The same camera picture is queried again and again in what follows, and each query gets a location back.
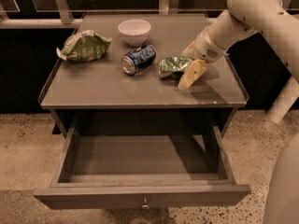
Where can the metal drawer knob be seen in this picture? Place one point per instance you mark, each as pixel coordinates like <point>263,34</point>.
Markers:
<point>145,205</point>

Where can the open grey top drawer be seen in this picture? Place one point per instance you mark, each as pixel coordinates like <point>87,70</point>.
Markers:
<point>120,171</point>

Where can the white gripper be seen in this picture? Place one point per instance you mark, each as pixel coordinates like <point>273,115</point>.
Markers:
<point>205,48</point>

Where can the white ceramic bowl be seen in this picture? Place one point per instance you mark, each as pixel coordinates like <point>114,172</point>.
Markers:
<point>134,32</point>

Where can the blue soda can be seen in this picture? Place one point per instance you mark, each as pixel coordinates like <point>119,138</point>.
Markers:
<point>138,59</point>

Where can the crushed green can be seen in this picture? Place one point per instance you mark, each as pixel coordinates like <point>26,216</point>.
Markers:
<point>170,66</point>

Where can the metal window frame rail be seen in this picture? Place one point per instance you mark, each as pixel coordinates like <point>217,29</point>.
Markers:
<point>67,13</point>

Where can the grey cabinet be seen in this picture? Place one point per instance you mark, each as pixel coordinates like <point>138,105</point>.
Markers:
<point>102,84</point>

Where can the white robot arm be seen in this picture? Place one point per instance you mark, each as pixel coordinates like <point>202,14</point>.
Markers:
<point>240,20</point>

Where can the green chip bag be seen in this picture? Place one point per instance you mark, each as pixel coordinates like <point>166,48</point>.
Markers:
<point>84,47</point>

